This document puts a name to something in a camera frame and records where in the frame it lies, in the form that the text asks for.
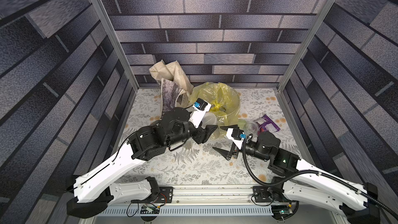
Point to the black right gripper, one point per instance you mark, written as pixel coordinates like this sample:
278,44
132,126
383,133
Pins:
234,150

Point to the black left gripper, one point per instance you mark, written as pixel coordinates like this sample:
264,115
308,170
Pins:
204,134

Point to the clear jar of mung beans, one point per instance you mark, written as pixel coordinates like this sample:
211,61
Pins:
251,128

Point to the yellow plastic trash bag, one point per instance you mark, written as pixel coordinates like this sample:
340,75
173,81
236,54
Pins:
224,100

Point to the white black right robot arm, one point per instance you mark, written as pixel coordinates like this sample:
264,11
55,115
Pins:
298,180

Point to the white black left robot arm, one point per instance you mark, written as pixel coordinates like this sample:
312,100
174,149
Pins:
96,190

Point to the purple packet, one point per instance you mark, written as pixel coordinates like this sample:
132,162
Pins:
265,124

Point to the beige printed tote bag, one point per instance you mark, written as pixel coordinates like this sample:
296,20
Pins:
175,85

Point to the green circuit board right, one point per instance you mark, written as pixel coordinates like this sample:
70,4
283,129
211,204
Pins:
283,210

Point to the green circuit board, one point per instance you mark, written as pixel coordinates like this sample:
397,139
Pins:
283,210
149,209

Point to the green circuit board left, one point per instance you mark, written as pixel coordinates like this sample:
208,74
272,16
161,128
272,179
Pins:
149,209

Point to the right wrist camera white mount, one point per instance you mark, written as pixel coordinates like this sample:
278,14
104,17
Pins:
236,136

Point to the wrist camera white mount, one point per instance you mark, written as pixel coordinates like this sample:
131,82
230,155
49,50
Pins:
236,136
199,109

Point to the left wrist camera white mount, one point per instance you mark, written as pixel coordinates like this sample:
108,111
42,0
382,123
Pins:
199,109

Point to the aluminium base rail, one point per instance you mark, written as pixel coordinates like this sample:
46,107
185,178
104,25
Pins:
200,200

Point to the aluminium frame post right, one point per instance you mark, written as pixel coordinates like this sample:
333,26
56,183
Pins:
305,43

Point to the aluminium frame post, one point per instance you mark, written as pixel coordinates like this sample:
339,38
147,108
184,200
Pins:
305,43
110,31

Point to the aluminium frame post left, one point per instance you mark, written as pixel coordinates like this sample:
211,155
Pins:
110,31

